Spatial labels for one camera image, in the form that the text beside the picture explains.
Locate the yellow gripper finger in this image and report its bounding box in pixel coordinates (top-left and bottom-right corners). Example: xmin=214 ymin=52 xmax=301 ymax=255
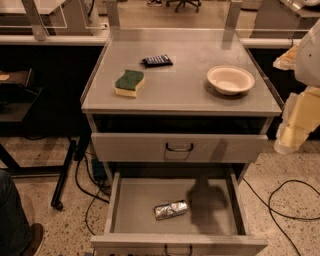
xmin=274 ymin=87 xmax=320 ymax=155
xmin=273 ymin=44 xmax=298 ymax=70

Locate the silver redbull can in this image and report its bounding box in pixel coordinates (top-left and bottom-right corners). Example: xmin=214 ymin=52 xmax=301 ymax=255
xmin=154 ymin=200 xmax=188 ymax=221

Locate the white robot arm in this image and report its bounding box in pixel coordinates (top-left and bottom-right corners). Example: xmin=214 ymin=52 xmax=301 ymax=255
xmin=273 ymin=21 xmax=320 ymax=155

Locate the grey drawer cabinet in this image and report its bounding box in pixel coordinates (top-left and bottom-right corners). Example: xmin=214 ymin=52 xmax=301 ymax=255
xmin=79 ymin=27 xmax=286 ymax=256

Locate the open middle drawer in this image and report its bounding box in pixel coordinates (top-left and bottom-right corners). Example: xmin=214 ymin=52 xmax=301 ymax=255
xmin=91 ymin=171 xmax=267 ymax=256

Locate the closed upper drawer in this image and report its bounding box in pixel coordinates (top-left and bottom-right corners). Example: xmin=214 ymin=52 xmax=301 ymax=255
xmin=91 ymin=133 xmax=267 ymax=163

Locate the white paper bowl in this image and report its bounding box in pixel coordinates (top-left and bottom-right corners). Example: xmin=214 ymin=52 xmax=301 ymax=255
xmin=207 ymin=65 xmax=255 ymax=96

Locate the office chair base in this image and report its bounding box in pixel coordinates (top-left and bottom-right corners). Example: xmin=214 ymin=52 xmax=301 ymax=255
xmin=166 ymin=0 xmax=202 ymax=13

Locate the dark snack bar packet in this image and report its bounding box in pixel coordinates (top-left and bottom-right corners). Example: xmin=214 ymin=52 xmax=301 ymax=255
xmin=142 ymin=54 xmax=173 ymax=67

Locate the green yellow sponge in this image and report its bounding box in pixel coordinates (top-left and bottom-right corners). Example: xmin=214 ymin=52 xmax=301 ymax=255
xmin=115 ymin=70 xmax=145 ymax=98

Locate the black side table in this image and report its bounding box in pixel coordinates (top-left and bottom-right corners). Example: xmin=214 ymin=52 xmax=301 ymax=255
xmin=0 ymin=69 xmax=88 ymax=211

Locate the brown shoe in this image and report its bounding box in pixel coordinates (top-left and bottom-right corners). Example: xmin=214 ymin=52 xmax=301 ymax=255
xmin=20 ymin=223 xmax=44 ymax=256

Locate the black floor cable right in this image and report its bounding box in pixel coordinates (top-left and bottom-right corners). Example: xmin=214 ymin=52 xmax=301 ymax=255
xmin=242 ymin=177 xmax=320 ymax=256

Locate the black floor cable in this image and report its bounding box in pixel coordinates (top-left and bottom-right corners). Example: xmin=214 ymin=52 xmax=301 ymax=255
xmin=73 ymin=151 xmax=112 ymax=237
xmin=242 ymin=177 xmax=320 ymax=256

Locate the black floor cable left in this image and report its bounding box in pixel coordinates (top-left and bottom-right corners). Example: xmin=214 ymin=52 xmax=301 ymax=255
xmin=73 ymin=151 xmax=112 ymax=237

